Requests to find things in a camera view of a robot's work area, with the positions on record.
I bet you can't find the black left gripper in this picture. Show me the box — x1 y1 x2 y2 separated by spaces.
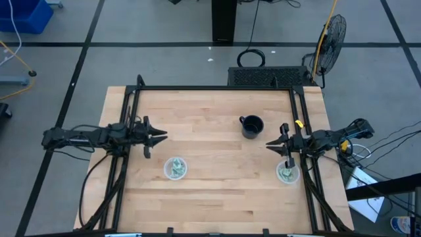
131 115 168 159

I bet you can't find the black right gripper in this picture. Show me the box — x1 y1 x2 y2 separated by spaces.
265 123 309 169

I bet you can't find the clear plastic cup bin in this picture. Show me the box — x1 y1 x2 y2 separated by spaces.
275 160 301 185
163 156 189 181

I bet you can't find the black mug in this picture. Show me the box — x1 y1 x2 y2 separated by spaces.
239 115 265 140

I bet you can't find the black computer case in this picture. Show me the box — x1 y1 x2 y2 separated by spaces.
227 65 312 88

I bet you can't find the white cardboard box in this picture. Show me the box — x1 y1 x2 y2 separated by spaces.
345 166 385 223

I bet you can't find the black floor fan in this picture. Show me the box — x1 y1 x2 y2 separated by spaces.
302 13 348 90

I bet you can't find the black metal beam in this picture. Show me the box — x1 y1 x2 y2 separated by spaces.
345 173 421 201

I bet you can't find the white and blue roll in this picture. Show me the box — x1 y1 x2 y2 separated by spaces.
390 215 412 235

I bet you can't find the grey stand foot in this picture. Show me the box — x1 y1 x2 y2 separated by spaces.
0 75 30 87

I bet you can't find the blue plastic tub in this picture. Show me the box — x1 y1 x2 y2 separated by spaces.
0 0 54 34

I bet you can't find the black aluminium table frame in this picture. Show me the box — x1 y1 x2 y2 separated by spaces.
74 74 355 236

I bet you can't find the black coiled cable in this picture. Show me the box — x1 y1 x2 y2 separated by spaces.
236 0 266 68

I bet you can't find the black upright post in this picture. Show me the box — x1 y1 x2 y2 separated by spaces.
211 0 237 43

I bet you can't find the white cable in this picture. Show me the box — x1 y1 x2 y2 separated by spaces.
0 0 22 66

